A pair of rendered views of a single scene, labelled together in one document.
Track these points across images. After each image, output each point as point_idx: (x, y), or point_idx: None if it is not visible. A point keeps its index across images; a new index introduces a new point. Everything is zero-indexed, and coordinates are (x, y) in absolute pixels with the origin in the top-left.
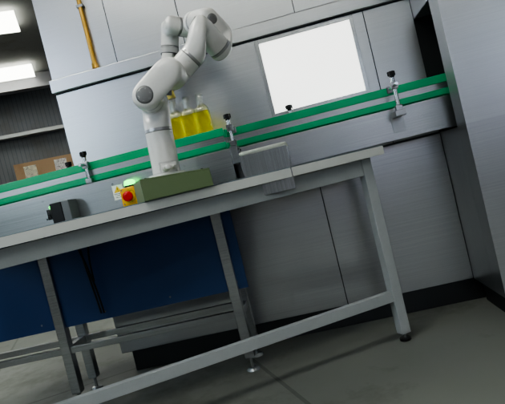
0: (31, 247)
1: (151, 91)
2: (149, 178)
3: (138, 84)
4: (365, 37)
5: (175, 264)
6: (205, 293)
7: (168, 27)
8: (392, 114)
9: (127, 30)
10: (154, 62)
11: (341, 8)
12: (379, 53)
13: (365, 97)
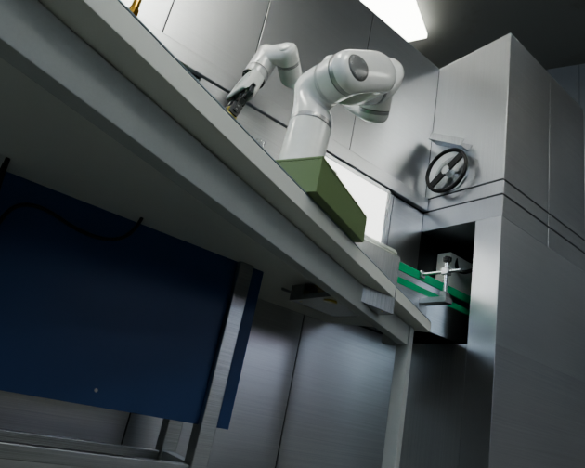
0: (122, 90)
1: (367, 71)
2: (330, 165)
3: (354, 50)
4: (388, 217)
5: (140, 336)
6: (160, 412)
7: (290, 51)
8: (428, 298)
9: (195, 19)
10: (207, 73)
11: (384, 179)
12: (393, 240)
13: (403, 266)
